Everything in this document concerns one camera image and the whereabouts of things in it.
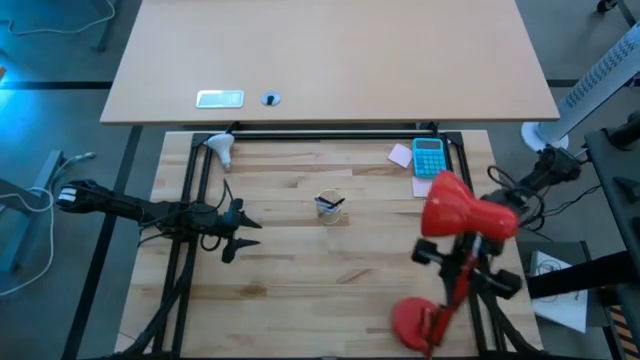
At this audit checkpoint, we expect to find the yellow black striped strip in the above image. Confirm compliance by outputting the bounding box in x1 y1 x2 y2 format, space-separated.
606 303 630 346

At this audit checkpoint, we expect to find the white tower fan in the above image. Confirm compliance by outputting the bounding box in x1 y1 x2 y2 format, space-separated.
520 22 640 154

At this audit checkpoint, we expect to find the pink sticky note sheet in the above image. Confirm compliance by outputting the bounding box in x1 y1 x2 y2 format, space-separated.
387 143 414 170

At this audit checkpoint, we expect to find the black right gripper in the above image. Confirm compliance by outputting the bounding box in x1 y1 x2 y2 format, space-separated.
410 232 524 301

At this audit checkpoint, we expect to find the grey desk foot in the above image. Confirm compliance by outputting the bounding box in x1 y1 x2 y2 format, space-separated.
0 148 65 274

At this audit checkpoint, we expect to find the black aluminium rig frame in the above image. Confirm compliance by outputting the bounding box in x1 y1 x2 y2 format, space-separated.
107 121 546 360

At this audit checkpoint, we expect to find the blue calculator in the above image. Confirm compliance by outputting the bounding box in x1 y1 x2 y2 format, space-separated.
411 137 450 180

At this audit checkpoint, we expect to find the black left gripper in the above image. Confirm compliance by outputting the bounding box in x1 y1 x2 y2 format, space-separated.
187 198 263 264

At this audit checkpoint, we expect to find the white paper sheet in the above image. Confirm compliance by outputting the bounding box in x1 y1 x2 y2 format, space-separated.
528 249 590 335

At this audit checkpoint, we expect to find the grey desk leg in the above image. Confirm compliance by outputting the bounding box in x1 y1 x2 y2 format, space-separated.
91 0 120 54

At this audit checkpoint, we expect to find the black beam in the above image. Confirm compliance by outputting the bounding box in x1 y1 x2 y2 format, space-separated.
526 249 640 300

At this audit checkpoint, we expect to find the beige wooden desk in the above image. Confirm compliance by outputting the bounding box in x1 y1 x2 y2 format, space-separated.
99 0 560 125

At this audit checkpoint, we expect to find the white reflector light bulb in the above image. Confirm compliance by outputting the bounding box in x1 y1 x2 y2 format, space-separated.
205 132 236 173

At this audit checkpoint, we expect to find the white floor cable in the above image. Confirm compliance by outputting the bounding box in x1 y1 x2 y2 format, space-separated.
0 0 117 36
0 151 97 297

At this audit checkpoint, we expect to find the black side table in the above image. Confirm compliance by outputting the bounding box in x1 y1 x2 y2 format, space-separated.
583 127 640 360

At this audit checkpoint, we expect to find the red desk lamp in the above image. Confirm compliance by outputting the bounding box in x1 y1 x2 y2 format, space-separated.
391 170 521 359

